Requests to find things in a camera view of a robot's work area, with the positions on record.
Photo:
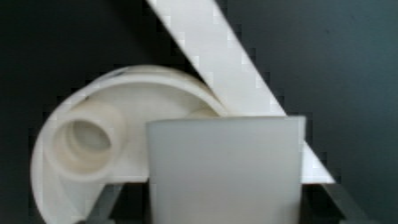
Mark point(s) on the white round stool seat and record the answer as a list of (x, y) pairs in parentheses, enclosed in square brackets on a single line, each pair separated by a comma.
[(88, 150)]

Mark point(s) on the white right fence wall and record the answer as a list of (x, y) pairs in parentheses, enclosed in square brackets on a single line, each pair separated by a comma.
[(195, 23)]

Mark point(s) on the white stool leg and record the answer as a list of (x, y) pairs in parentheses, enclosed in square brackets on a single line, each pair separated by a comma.
[(223, 170)]

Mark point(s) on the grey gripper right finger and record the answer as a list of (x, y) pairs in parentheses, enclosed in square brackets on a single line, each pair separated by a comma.
[(353, 215)]

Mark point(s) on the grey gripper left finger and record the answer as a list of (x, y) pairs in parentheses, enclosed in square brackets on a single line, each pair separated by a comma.
[(99, 214)]

